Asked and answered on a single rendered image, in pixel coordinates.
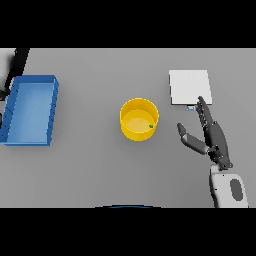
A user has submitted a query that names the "yellow bowl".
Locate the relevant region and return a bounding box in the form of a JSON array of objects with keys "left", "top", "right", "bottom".
[{"left": 119, "top": 97, "right": 160, "bottom": 142}]

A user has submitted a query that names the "flat pale square scale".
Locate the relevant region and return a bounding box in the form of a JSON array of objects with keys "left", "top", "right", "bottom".
[{"left": 168, "top": 69, "right": 213, "bottom": 111}]

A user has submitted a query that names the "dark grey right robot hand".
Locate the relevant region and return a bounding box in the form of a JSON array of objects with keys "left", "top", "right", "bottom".
[{"left": 176, "top": 95, "right": 234, "bottom": 171}]

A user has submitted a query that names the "blue tray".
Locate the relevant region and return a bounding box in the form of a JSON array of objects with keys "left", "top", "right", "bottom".
[{"left": 0, "top": 74, "right": 60, "bottom": 147}]

